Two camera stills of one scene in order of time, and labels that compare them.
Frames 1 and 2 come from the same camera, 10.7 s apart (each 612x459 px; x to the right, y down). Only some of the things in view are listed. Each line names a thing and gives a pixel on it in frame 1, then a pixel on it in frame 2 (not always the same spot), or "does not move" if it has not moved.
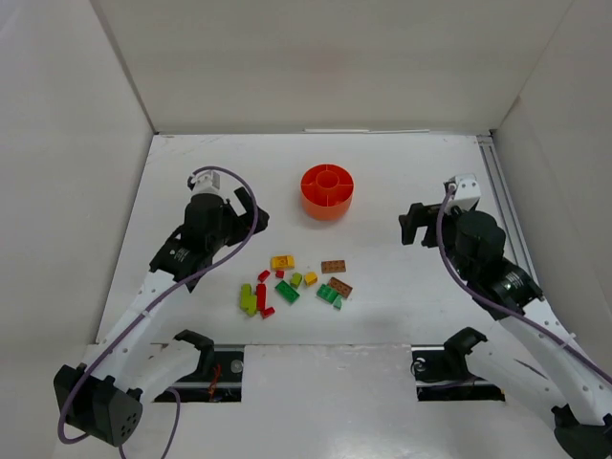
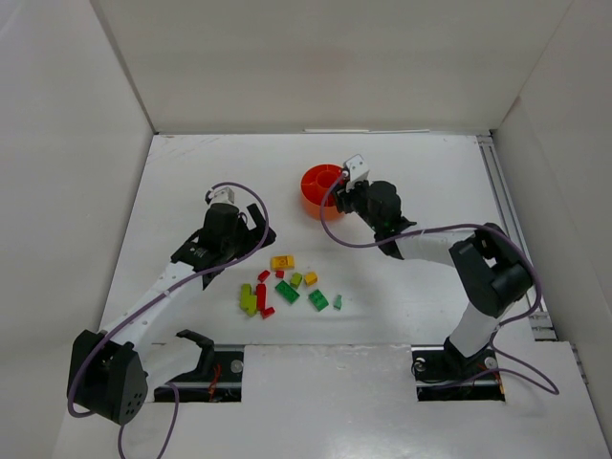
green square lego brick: (327, 293) to (317, 299)
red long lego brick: (260, 296) does not move
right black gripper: (427, 222) to (345, 199)
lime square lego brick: (295, 279) does not move
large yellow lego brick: (282, 262) does not move
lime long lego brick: (248, 300) does not move
